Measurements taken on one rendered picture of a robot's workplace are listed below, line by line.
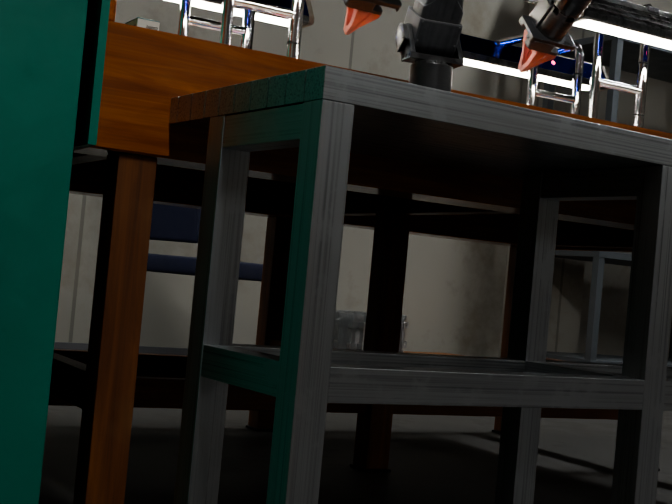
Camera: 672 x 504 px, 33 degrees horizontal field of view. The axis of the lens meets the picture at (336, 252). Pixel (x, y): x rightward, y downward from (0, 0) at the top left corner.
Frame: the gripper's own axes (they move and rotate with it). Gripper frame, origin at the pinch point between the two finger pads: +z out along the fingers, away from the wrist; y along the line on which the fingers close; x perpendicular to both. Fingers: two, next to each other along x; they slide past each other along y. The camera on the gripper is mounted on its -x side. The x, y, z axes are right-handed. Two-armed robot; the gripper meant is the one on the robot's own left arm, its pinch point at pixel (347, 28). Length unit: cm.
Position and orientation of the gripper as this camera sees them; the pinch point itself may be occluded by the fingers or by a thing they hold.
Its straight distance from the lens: 197.2
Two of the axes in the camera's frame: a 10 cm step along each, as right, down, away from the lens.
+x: 2.4, 7.8, -5.8
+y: -8.7, -0.9, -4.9
